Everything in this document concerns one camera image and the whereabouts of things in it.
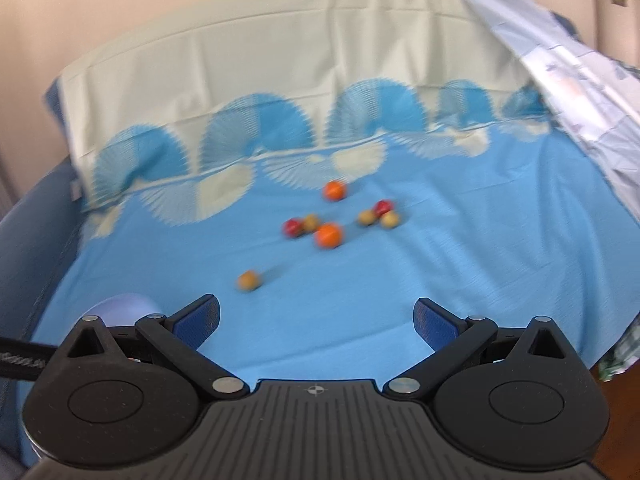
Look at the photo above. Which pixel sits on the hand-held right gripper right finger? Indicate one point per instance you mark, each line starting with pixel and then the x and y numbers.
pixel 436 324

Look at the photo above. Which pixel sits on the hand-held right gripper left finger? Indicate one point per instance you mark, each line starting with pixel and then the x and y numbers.
pixel 197 322

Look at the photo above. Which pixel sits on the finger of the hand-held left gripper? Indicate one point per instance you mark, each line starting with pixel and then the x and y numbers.
pixel 20 347

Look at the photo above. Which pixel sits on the tan longan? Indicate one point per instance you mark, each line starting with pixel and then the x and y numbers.
pixel 366 217
pixel 390 219
pixel 248 280
pixel 311 222

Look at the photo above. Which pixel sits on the lavender plastic plate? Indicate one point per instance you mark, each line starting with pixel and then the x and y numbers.
pixel 122 310

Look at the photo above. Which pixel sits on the red cherry tomato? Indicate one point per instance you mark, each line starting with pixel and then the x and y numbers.
pixel 292 227
pixel 383 207

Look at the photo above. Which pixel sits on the small orange tangerine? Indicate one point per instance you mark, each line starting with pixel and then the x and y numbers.
pixel 328 235
pixel 334 190

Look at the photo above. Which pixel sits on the blue fan-patterned bedsheet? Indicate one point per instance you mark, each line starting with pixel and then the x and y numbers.
pixel 450 260

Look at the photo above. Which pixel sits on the blue denim sofa armrest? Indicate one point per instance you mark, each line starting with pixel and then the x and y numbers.
pixel 30 250

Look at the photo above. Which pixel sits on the green patterned cloth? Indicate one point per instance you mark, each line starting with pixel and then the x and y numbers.
pixel 620 355

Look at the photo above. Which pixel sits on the pale blue patterned blanket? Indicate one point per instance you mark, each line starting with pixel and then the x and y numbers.
pixel 575 80

